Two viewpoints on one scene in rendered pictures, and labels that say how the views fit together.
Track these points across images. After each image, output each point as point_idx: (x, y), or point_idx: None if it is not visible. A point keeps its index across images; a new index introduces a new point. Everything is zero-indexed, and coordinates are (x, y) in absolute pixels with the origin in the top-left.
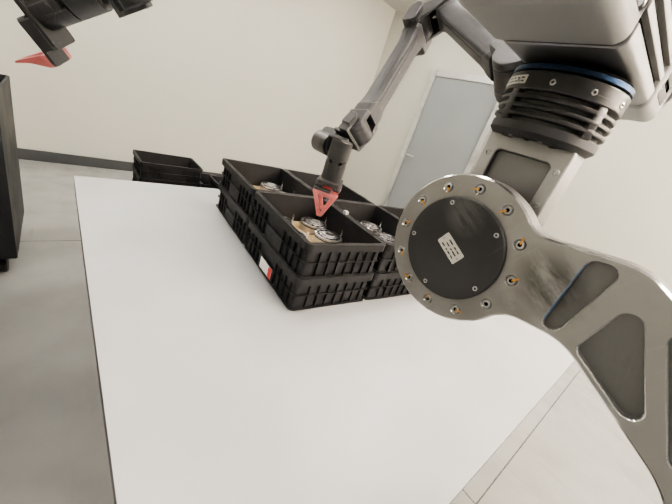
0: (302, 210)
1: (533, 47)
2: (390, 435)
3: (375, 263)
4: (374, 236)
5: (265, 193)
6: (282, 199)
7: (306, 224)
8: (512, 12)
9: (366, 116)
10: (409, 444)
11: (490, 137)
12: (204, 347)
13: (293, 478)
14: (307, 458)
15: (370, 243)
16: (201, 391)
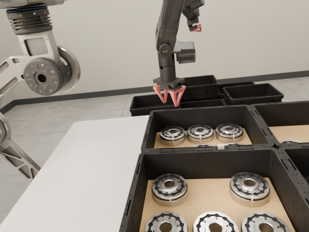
0: (259, 143)
1: (43, 5)
2: (71, 163)
3: (152, 175)
4: (159, 148)
5: (247, 108)
6: (252, 120)
7: (227, 143)
8: (51, 5)
9: (156, 28)
10: (63, 167)
11: (52, 31)
12: None
13: (90, 138)
14: (91, 142)
15: (146, 139)
16: (130, 127)
